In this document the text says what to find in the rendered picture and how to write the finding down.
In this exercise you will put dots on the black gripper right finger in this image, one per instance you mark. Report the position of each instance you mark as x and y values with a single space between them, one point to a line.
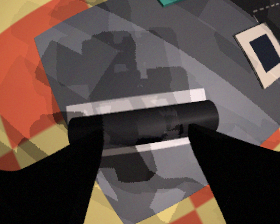
244 178

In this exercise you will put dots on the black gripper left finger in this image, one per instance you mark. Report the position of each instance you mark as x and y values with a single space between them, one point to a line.
57 189

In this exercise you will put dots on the peach square tile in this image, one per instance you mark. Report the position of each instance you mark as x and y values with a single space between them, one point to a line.
262 52

